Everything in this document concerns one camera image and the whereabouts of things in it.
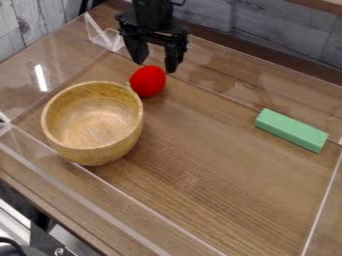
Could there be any wooden bowl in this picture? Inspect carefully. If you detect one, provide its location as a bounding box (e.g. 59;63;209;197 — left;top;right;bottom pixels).
41;81;143;166

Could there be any red toy fruit green stem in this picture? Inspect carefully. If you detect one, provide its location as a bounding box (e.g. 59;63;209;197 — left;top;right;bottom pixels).
130;66;168;97

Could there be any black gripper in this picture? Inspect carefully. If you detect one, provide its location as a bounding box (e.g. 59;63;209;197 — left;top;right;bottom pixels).
115;9;189;73

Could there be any black metal table bracket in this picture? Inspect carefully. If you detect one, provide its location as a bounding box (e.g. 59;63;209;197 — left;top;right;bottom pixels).
30;221;89;256

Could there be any green rectangular block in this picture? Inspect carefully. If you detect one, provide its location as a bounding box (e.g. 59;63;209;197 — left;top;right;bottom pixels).
256;108;329;154

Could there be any clear acrylic corner bracket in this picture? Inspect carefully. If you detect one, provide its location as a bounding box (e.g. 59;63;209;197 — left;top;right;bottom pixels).
85;12;125;52

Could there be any black cable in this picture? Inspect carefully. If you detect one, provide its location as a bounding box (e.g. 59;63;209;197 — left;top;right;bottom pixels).
0;236;33;256

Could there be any clear acrylic tray wall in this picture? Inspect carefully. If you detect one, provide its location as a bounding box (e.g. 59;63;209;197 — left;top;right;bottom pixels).
0;112;228;256

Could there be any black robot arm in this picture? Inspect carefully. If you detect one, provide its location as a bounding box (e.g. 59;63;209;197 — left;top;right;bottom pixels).
115;0;190;73

